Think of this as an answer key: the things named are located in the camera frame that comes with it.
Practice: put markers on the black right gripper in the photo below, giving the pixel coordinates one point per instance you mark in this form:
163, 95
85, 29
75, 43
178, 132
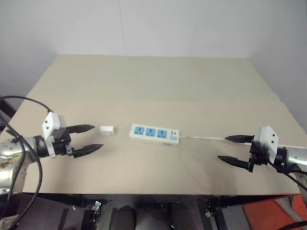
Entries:
259, 154

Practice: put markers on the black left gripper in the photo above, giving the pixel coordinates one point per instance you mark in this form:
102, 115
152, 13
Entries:
62, 145

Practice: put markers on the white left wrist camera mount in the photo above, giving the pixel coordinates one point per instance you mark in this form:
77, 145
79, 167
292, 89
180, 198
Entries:
50, 121

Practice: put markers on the black table frame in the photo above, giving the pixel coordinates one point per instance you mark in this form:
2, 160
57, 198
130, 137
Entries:
72, 210

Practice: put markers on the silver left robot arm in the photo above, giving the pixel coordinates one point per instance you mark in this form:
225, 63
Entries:
10, 153

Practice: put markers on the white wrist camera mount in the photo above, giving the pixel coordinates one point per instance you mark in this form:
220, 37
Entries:
50, 121
267, 137

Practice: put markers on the silver metal frame clamp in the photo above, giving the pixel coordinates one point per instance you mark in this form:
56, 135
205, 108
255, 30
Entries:
208, 212
96, 206

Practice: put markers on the orange floor mat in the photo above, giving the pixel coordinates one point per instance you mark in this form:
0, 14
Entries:
266, 213

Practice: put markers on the white plug adapter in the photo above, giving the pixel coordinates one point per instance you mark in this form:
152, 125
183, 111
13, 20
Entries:
106, 130

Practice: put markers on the white power strip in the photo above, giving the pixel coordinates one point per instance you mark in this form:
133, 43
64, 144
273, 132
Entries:
153, 135

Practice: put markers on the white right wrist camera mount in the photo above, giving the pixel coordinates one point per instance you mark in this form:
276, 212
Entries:
267, 137

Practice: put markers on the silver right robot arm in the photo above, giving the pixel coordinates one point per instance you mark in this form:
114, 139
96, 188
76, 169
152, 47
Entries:
293, 157

